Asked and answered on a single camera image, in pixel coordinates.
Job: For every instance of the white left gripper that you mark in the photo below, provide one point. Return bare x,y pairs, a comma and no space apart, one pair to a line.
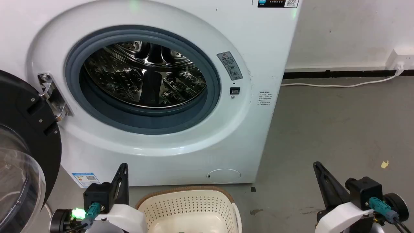
126,216

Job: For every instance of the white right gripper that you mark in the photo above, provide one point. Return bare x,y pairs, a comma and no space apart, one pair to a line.
344,218

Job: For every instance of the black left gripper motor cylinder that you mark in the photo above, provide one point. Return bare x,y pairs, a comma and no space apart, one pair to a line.
61,220

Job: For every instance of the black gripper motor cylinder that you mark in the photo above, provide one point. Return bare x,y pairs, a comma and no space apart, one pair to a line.
398,204
61,220

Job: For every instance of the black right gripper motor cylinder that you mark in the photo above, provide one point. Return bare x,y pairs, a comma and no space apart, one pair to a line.
398,204

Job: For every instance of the white front-load washing machine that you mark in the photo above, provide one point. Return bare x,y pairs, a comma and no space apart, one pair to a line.
226,145

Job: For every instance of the blue energy label sticker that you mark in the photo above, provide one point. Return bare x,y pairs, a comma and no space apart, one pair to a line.
85,179

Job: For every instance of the yellow paper scrap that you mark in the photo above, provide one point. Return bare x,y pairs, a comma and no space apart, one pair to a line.
384,164

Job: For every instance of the grey rubber door gasket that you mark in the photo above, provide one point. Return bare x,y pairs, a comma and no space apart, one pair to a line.
129,123

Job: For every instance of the cream perforated laundry basket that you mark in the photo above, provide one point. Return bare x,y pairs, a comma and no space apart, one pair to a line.
189,207

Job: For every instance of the round white filter cover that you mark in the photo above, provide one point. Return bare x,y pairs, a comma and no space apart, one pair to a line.
223,176

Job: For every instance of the stainless steel washer drum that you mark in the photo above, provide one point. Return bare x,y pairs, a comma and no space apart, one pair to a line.
145,84

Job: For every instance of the small printed text sticker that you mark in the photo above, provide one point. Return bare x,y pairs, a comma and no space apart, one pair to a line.
265,98

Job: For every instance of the black round glass washer door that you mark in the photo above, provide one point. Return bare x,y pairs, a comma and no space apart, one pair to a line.
29,123

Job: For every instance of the chrome washer door hinge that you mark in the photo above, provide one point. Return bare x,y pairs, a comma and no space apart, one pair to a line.
53,97

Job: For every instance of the black door latch socket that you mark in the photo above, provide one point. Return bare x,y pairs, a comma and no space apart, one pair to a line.
234,91

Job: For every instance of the grey warning sticker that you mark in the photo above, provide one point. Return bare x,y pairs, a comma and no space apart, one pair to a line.
230,66

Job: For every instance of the black QR code label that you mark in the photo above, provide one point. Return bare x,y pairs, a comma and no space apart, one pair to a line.
275,3

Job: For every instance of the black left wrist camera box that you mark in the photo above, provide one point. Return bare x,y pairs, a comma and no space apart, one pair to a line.
97,194

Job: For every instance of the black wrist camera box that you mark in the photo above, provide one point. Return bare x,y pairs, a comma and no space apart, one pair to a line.
365,191
97,194

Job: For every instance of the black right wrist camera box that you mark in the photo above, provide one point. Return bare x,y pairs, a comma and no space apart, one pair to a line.
365,191

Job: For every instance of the black wall baseboard strip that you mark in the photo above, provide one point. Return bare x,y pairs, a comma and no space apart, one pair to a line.
339,74

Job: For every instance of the white wall socket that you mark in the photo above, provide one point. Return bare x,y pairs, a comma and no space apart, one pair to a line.
401,58

